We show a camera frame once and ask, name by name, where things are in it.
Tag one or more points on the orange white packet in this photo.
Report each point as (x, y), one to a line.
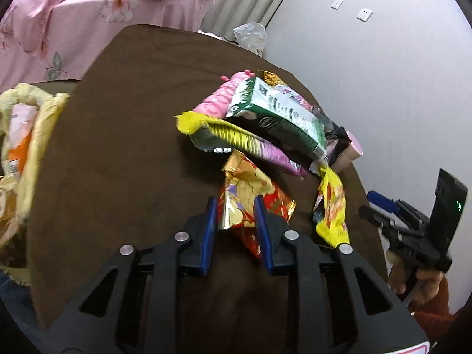
(20, 136)

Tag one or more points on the pink tube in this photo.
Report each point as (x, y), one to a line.
(350, 151)

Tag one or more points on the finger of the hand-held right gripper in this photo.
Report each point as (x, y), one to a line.
(381, 201)
(372, 215)

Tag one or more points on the pink purple printed packet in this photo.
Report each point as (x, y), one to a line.
(298, 99)

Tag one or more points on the person's leg in jeans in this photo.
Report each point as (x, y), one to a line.
(14, 295)

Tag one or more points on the red gold snack packet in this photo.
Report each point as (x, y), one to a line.
(250, 188)

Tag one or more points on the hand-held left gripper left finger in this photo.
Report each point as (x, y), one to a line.
(210, 228)

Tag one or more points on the person's right hand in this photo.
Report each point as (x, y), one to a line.
(429, 287)

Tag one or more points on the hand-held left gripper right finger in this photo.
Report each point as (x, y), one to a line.
(261, 228)

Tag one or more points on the yellow woven basket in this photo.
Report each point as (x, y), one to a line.
(40, 129)

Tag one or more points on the pink caterpillar toy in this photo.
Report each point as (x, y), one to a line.
(217, 99)

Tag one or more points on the white wall socket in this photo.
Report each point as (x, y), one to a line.
(364, 14)
(337, 3)

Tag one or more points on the clear plastic bag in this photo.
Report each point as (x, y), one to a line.
(250, 37)

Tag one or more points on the person's right forearm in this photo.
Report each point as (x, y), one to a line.
(438, 320)

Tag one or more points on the bed with pink sheet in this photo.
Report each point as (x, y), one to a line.
(147, 11)

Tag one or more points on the gold foil packet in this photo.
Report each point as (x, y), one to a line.
(271, 78)

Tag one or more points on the yellow purple snack packet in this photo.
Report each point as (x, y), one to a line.
(228, 136)

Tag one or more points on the black packet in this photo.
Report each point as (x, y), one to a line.
(336, 132)

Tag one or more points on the green white carton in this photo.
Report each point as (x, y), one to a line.
(280, 121)

